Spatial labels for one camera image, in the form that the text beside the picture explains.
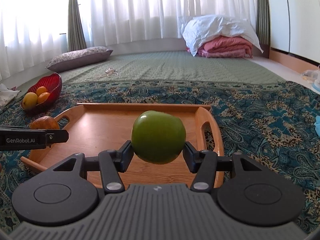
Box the white sheer curtain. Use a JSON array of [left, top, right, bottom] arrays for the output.
[[0, 0, 71, 64], [75, 0, 260, 47]]

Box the green apple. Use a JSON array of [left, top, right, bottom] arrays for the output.
[[131, 110, 187, 165]]

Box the yellow mango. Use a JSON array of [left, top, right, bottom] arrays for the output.
[[22, 92, 38, 110]]

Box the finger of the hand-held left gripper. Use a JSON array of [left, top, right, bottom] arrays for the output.
[[45, 129, 69, 148]]

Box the white cord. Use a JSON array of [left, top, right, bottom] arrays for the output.
[[86, 68, 119, 81]]

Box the wooden tray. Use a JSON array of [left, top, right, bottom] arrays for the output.
[[20, 102, 225, 189]]

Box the white plastic bag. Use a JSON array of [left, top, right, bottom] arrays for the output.
[[0, 84, 22, 110]]

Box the clear plastic bag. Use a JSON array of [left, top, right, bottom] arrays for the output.
[[301, 66, 320, 83]]

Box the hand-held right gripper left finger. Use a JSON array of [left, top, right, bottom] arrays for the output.
[[52, 141, 135, 194]]

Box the folded pink blanket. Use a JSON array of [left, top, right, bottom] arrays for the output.
[[186, 36, 253, 58]]

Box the teal paisley blanket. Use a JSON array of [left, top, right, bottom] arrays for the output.
[[0, 79, 320, 230]]

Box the white pillow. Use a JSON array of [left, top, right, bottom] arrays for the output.
[[181, 15, 264, 57]]

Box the white wardrobe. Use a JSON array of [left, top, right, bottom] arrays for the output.
[[265, 0, 320, 64]]

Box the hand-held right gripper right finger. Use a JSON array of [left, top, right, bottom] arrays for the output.
[[182, 141, 266, 193]]

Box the green quilted mat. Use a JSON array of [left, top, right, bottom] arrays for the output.
[[61, 51, 287, 85]]

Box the green curtain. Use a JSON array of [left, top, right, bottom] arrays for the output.
[[67, 0, 87, 52], [255, 0, 272, 53]]

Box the floral pillow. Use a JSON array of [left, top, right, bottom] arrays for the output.
[[46, 46, 113, 72]]

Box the red ribbed bowl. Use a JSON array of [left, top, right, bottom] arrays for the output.
[[22, 72, 63, 112]]

